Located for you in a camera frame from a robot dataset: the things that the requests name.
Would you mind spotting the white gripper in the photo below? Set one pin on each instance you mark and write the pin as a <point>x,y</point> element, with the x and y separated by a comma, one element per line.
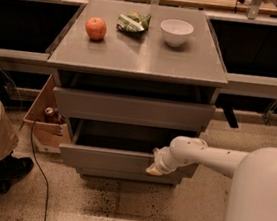
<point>161,161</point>

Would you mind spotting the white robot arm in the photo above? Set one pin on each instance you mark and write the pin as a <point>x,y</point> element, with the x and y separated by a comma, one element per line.
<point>253,193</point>

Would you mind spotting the grey drawer cabinet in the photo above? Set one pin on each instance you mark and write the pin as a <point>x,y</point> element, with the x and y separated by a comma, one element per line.
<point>139,64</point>

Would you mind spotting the grey top drawer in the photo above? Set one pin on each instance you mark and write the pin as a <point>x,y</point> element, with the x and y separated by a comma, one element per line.
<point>133,110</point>

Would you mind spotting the wooden box on floor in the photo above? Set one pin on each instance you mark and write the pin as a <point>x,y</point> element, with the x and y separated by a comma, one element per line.
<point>48,127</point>

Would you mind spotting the red soda can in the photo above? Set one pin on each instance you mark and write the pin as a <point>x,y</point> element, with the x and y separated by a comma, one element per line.
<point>50,115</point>

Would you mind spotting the white bowl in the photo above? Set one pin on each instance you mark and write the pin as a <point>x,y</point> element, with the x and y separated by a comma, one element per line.
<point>176,32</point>

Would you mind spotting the green chip bag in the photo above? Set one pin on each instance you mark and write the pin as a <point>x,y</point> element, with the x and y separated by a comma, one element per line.
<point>133,22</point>

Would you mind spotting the black shoe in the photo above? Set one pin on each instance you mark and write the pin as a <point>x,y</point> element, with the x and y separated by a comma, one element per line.
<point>11,168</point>

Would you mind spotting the red apple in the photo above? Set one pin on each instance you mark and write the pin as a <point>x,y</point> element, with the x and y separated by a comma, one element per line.
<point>96,28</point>

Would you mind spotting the grey metal frame rail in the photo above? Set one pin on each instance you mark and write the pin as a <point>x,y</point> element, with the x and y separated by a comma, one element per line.
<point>241,85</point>

